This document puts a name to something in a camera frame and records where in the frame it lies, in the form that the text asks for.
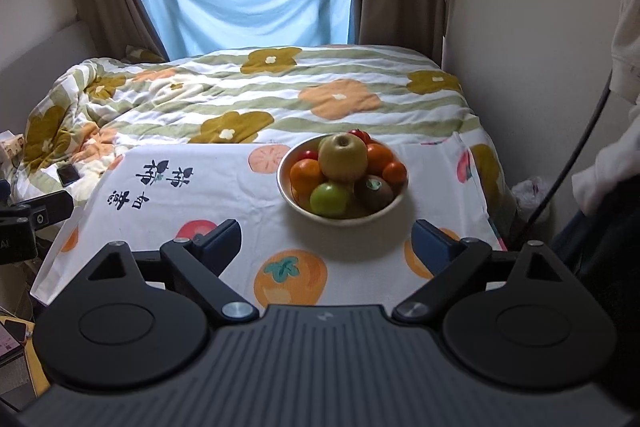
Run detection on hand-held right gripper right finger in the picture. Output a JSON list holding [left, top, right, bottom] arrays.
[[391, 219, 571, 324]]

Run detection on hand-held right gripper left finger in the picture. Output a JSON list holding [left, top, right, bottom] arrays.
[[86, 219, 260, 326]]

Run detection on brown kiwi with green sticker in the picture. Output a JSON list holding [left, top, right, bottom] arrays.
[[354, 174, 396, 212]]

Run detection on small tangerine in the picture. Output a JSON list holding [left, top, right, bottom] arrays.
[[382, 161, 407, 186]]

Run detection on white ceramic bowl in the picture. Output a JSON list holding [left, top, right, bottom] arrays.
[[276, 134, 410, 222]]

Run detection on medium orange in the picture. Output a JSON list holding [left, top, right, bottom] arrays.
[[290, 158, 325, 194]]

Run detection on large green apple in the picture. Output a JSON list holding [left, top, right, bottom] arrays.
[[310, 182, 352, 216]]

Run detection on yellow pear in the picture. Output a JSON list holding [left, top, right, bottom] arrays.
[[318, 133, 370, 182]]

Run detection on black phone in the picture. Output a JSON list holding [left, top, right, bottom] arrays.
[[56, 164, 81, 186]]

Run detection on small patterned box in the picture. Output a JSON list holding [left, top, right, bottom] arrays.
[[0, 132, 26, 162]]

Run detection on white persimmon print cloth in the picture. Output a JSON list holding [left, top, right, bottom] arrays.
[[30, 132, 511, 308]]

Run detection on dark flat device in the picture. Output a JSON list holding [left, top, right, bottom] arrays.
[[0, 317, 27, 365]]

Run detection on white plastic bag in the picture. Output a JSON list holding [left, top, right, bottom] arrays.
[[510, 177, 553, 223]]

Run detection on grey upholstered headboard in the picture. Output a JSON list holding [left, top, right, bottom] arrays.
[[0, 19, 101, 142]]

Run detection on person's dark pants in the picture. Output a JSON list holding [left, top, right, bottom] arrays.
[[550, 177, 640, 408]]

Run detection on floral striped quilt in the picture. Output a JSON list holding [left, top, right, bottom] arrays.
[[12, 44, 493, 208]]

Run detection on person's white sweater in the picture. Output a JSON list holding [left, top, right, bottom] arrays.
[[571, 0, 640, 215]]

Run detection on black cable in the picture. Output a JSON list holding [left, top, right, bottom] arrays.
[[527, 69, 616, 228]]

